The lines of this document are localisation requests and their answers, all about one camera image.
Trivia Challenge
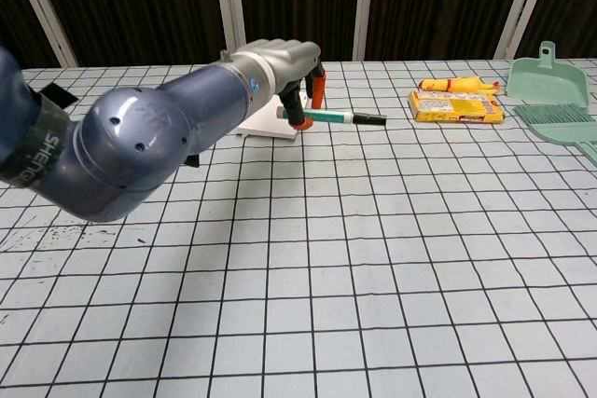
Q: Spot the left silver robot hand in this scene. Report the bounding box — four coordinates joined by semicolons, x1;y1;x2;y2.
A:
231;38;328;131

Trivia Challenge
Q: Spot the white green marker body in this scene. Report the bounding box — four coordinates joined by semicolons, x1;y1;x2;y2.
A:
276;106;356;126

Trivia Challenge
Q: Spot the black pen cap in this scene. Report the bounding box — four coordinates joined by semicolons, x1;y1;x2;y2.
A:
352;112;389;129

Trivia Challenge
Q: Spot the green hand brush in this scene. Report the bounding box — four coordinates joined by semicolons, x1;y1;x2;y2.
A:
512;103;597;161

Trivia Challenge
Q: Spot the white rectangular board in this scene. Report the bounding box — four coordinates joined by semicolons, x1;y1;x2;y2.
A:
235;91;312;143

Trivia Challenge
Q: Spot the yellow rubber chicken toy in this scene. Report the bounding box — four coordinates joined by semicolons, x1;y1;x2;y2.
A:
417;75;503;97

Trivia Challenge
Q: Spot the yellow snack package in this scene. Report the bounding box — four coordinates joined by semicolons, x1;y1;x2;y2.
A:
408;89;507;126

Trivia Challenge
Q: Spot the light blue checkered tablecloth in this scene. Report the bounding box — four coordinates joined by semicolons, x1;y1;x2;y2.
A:
0;58;597;398

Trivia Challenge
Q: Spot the green plastic dustpan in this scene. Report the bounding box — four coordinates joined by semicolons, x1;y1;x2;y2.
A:
506;41;591;108

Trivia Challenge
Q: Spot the white frame post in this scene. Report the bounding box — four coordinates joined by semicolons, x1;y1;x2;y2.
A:
495;0;559;61
7;0;79;68
210;0;248;53
351;0;378;62

